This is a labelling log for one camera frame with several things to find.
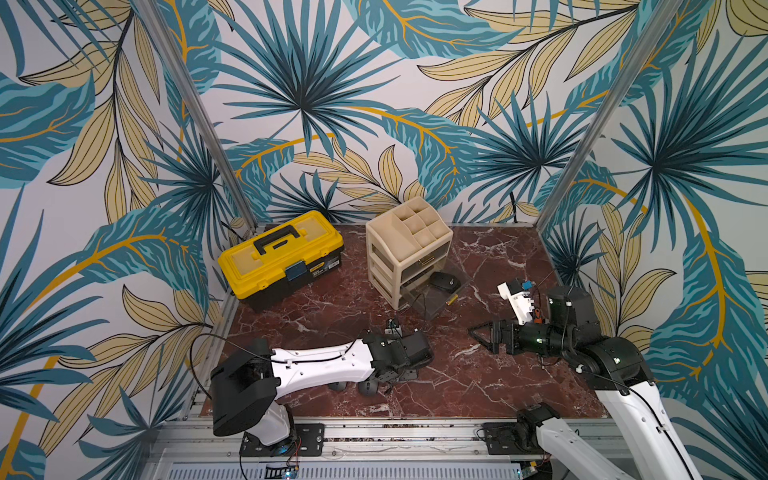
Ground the black Lecoo mouse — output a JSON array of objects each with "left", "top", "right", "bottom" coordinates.
[
  {"left": 429, "top": 271, "right": 462, "bottom": 294},
  {"left": 328, "top": 381, "right": 348, "bottom": 392},
  {"left": 357, "top": 377, "right": 379, "bottom": 397}
]

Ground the clear bottom drawer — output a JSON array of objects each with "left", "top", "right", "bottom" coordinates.
[{"left": 400, "top": 264, "right": 470, "bottom": 321}]

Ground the beige drawer organizer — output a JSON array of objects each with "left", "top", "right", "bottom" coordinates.
[{"left": 365, "top": 197, "right": 453, "bottom": 310}]

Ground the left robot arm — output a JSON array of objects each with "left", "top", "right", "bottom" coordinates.
[{"left": 210, "top": 331, "right": 434, "bottom": 456}]

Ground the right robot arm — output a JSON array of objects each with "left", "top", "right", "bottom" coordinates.
[{"left": 468, "top": 282, "right": 701, "bottom": 479}]

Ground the yellow black toolbox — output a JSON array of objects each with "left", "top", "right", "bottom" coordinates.
[{"left": 218, "top": 211, "right": 344, "bottom": 312}]

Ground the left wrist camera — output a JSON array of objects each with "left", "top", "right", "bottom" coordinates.
[{"left": 384, "top": 319, "right": 402, "bottom": 338}]

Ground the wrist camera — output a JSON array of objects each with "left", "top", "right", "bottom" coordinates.
[
  {"left": 384, "top": 319, "right": 402, "bottom": 338},
  {"left": 497, "top": 280, "right": 535, "bottom": 325}
]

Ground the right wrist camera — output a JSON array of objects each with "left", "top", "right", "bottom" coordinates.
[{"left": 497, "top": 280, "right": 535, "bottom": 325}]

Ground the aluminium front rail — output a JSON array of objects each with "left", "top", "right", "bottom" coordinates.
[{"left": 140, "top": 416, "right": 607, "bottom": 480}]

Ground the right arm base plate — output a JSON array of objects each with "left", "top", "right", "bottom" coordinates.
[{"left": 478, "top": 422, "right": 542, "bottom": 455}]

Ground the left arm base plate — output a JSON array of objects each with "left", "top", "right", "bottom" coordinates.
[{"left": 238, "top": 421, "right": 326, "bottom": 458}]

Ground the right corner aluminium post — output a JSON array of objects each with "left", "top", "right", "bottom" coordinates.
[{"left": 535, "top": 0, "right": 683, "bottom": 234}]

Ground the corner aluminium post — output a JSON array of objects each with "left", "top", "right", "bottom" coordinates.
[
  {"left": 134, "top": 0, "right": 258, "bottom": 234},
  {"left": 535, "top": 0, "right": 683, "bottom": 234}
]

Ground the left corner aluminium post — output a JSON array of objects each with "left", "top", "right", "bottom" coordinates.
[{"left": 134, "top": 0, "right": 258, "bottom": 234}]

